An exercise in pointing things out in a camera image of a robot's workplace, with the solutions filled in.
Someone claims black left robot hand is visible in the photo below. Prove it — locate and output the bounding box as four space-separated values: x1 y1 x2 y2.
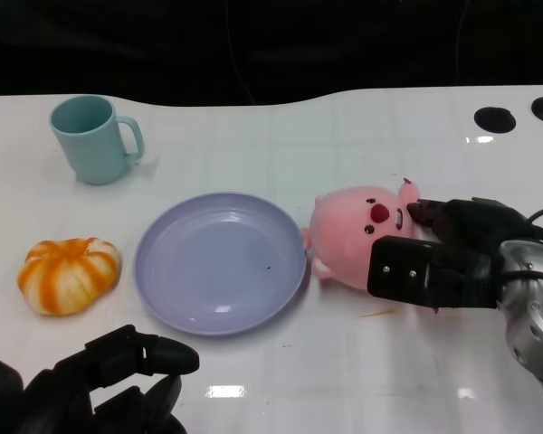
0 324 200 434

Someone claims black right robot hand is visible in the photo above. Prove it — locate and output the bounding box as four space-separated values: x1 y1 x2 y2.
368 197 538 313

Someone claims pink plush beaver doll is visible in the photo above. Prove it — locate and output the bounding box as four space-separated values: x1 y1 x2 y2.
300 177 438 291

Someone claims lavender plastic plate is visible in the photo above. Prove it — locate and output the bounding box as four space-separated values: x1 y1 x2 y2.
132 192 308 338

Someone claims orange white pumpkin toy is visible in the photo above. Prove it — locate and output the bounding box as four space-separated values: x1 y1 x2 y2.
17 236 122 316

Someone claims teal plastic mug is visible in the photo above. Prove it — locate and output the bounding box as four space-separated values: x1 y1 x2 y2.
49 93 145 186

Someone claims thin dark background cable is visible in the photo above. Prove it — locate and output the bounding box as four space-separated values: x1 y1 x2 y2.
227 0 257 104

